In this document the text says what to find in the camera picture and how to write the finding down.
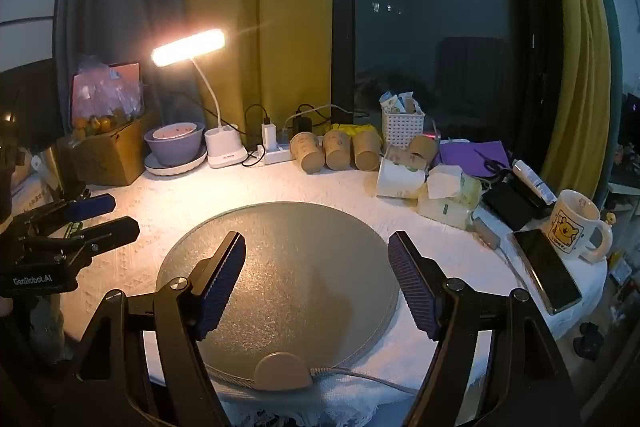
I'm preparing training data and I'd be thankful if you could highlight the cardboard box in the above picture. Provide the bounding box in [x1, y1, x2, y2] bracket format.
[57, 112, 161, 186]

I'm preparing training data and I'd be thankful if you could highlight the pale yellow tissue pack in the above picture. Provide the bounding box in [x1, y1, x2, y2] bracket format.
[416, 173, 482, 231]

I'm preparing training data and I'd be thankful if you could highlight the white desk lamp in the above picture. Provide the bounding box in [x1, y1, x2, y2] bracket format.
[151, 28, 248, 169]

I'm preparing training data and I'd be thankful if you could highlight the white folded tissue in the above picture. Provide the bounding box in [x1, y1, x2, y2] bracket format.
[425, 164, 465, 199]

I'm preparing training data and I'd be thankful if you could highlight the white mug bear print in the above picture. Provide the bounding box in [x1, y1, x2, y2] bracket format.
[547, 189, 614, 266]

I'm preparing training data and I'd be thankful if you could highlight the white power strip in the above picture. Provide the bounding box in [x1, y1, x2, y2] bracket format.
[259, 146, 294, 166]

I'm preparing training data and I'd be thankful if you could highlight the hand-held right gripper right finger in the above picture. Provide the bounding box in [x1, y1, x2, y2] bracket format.
[387, 231, 583, 427]

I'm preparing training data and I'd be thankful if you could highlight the bunch of sachets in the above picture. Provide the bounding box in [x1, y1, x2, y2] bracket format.
[379, 91, 419, 115]

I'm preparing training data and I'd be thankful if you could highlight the pile of small oranges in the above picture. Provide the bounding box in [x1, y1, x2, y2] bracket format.
[72, 114, 127, 140]

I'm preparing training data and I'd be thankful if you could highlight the beige adapter with cable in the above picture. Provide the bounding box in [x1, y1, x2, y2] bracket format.
[472, 217, 527, 289]

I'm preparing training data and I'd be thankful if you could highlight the white tissue pack green print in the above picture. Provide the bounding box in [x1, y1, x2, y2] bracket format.
[376, 146, 427, 200]

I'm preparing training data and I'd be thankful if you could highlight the black smartphone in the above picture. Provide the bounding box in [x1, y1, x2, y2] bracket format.
[511, 228, 584, 316]

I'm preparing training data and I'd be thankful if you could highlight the white cable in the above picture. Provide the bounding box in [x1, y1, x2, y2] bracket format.
[283, 104, 369, 134]

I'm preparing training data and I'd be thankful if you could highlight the white plate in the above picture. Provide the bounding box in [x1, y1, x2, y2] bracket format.
[145, 146, 208, 178]

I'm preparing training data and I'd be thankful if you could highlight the yellow curtain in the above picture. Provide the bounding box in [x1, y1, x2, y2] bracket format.
[180, 0, 335, 144]
[537, 0, 622, 198]

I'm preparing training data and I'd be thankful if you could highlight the white plastic basket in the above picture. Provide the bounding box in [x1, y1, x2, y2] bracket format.
[382, 107, 426, 150]

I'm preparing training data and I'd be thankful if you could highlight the clear plastic bag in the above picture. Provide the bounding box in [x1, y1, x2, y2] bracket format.
[71, 56, 146, 140]

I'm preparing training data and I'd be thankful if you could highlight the grey mat cable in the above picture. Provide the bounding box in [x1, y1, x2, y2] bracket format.
[309, 366, 417, 396]

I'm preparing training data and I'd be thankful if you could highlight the pink bowl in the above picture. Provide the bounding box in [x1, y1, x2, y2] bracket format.
[152, 123, 197, 141]

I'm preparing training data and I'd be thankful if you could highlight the yellow packet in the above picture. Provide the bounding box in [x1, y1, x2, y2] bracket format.
[330, 123, 377, 138]

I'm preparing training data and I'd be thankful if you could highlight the black window frame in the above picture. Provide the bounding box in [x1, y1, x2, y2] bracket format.
[332, 0, 551, 180]

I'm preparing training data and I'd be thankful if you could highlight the round grey mat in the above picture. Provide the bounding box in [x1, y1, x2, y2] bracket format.
[156, 202, 401, 392]

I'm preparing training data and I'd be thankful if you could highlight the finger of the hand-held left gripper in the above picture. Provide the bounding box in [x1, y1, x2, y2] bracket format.
[22, 216, 141, 264]
[10, 193, 117, 239]

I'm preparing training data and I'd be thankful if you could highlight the small black object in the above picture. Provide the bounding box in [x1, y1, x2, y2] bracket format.
[572, 322, 607, 362]

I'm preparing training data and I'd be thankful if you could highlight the black pouch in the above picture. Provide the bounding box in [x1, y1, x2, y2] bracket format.
[481, 179, 547, 232]

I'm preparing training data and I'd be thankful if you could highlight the purple bowl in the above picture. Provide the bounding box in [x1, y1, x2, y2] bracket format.
[144, 121, 206, 166]

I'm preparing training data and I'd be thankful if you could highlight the brown paper cup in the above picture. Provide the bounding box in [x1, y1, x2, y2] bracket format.
[323, 130, 354, 171]
[290, 132, 325, 174]
[352, 129, 384, 172]
[406, 135, 440, 171]

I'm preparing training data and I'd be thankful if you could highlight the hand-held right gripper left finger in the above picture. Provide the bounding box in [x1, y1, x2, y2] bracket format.
[55, 231, 247, 427]

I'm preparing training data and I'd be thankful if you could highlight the black cable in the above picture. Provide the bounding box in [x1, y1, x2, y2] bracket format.
[242, 104, 271, 168]

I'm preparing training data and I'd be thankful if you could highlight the white tube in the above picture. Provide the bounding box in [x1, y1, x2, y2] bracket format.
[511, 159, 558, 206]

